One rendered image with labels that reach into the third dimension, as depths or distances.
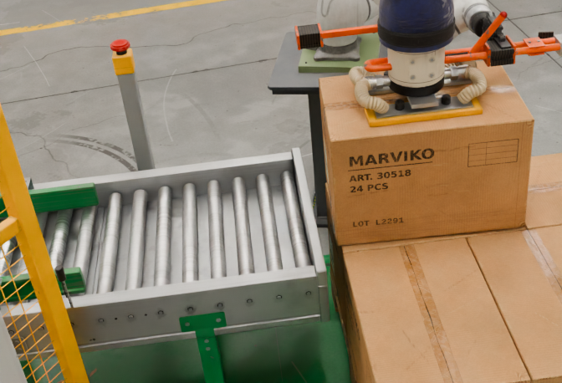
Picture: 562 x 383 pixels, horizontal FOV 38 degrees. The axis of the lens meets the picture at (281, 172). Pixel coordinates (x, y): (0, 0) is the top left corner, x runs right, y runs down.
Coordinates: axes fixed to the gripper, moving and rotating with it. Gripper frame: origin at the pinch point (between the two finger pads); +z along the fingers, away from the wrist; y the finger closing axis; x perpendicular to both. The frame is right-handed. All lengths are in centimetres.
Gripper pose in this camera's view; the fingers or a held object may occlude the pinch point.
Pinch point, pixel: (502, 49)
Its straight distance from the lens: 258.4
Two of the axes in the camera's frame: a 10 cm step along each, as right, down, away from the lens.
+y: 0.9, 8.2, 5.6
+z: 1.0, 5.5, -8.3
